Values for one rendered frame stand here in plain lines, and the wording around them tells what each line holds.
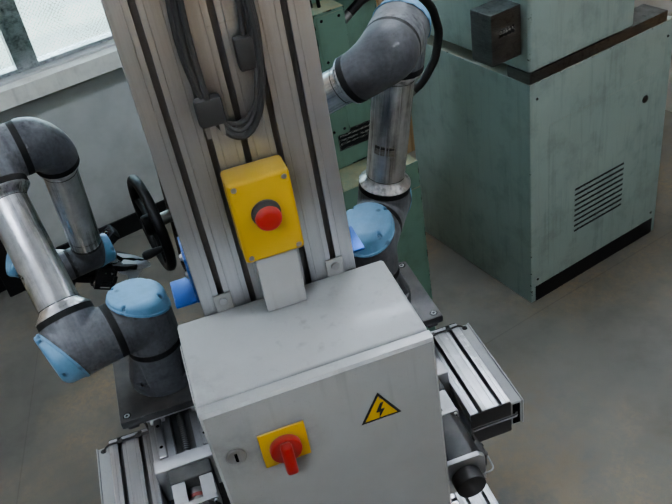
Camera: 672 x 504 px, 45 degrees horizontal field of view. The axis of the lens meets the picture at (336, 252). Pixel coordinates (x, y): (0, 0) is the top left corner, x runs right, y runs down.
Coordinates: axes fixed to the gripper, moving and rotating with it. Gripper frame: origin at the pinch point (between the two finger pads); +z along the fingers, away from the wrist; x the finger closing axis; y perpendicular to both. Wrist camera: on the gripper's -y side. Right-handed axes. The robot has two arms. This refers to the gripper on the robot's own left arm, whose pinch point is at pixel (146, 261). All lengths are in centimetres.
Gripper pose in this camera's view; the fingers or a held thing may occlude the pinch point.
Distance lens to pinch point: 224.1
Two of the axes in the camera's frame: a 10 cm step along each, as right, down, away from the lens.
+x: 4.8, 4.6, -7.5
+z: 8.2, 0.6, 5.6
